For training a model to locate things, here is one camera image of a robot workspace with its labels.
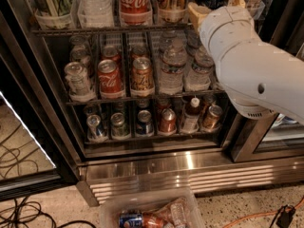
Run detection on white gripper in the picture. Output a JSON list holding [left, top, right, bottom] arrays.
[[187, 0, 259, 61]]

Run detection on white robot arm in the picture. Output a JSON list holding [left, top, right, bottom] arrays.
[[187, 0, 304, 124]]

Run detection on brown can top shelf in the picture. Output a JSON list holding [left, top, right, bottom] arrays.
[[157, 0, 187, 23]]

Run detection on water bottle middle shelf right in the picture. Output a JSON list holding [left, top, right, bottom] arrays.
[[184, 46, 215, 91]]

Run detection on water bottle middle shelf left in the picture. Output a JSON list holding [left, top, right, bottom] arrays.
[[160, 38, 187, 95]]

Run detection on red coca-cola can top shelf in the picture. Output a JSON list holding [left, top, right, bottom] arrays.
[[119, 0, 151, 26]]

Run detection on red coca-cola can shelf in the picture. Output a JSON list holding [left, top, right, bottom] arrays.
[[98, 59, 124, 99], [119, 0, 151, 26]]

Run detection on orange can middle shelf front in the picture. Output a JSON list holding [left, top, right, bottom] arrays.
[[131, 57, 154, 97]]

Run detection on copper can bottom shelf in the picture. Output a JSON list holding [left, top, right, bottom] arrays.
[[201, 105, 223, 132]]

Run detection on stainless steel fridge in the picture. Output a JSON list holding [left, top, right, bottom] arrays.
[[0, 0, 303, 206]]

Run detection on clear water bottle top shelf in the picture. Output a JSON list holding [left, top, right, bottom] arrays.
[[78, 0, 114, 29]]

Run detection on red can bottom shelf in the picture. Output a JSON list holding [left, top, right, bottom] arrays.
[[159, 108, 177, 135]]

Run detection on red coca-cola can middle shelf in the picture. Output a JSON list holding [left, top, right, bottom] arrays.
[[98, 59, 124, 99]]

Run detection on blue pepsi can bottom shelf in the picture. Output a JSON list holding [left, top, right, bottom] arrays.
[[136, 110, 154, 136]]

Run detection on white can middle shelf front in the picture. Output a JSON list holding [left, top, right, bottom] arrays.
[[65, 62, 96, 103]]

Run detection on green patterned can top shelf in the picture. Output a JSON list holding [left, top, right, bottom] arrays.
[[34, 0, 78, 30]]

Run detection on blue silver can bottom left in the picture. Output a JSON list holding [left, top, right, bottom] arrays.
[[86, 115, 107, 143]]

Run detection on orange can in bin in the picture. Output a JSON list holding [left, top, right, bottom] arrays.
[[143, 214, 166, 228]]

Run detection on pepsi can in bin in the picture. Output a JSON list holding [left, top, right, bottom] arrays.
[[119, 211, 143, 228]]

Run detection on open glass fridge door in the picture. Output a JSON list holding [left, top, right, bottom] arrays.
[[0, 65, 66, 201]]

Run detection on brown bottle white cap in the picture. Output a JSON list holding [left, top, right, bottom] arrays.
[[180, 97, 200, 133]]

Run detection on water bottle in bin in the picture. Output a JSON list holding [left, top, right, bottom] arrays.
[[170, 203, 186, 228]]

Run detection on clear plastic bin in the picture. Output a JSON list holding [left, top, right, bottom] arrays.
[[100, 188, 205, 228]]

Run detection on black plug on floor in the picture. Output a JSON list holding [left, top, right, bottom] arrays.
[[276, 205, 295, 228]]

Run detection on orange extension cable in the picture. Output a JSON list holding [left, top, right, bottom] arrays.
[[221, 196, 304, 228]]

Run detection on black cables on floor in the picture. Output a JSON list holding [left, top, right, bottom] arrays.
[[0, 196, 97, 228]]

